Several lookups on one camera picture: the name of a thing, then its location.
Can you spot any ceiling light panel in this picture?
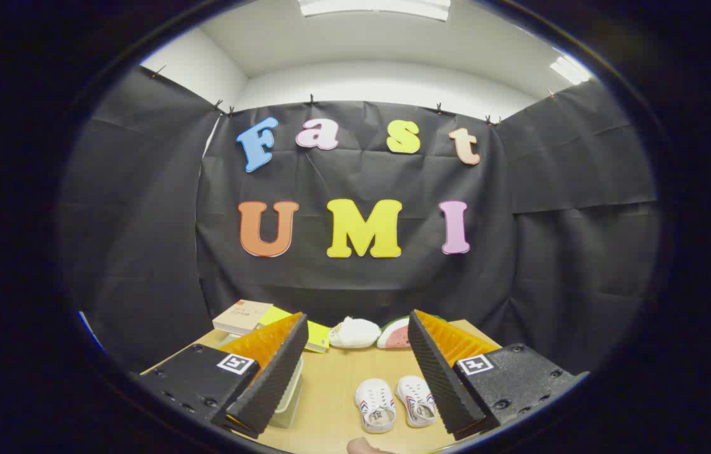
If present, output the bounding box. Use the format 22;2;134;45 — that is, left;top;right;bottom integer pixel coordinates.
550;55;593;86
298;0;452;23

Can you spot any cream fabric storage box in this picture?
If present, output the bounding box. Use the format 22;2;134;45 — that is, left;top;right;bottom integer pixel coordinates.
266;355;304;430

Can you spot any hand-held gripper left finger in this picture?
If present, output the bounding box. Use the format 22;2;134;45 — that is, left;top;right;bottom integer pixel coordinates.
135;312;309;440

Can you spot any white canvas shoe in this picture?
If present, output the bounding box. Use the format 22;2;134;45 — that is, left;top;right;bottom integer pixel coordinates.
395;375;438;429
355;378;398;434

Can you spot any white plush toy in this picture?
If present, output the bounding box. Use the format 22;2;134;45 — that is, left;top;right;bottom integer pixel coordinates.
328;317;383;349

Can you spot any beige book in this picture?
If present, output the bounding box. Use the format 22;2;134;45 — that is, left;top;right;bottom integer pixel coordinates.
212;300;274;336

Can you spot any yellow book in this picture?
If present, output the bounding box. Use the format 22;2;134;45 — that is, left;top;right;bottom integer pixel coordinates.
258;306;332;354

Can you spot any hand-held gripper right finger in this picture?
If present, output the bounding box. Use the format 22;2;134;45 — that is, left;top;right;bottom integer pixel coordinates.
407;309;589;442

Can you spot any watermelon slice plush toy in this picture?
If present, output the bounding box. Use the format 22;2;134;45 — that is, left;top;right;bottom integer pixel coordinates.
376;314;412;351

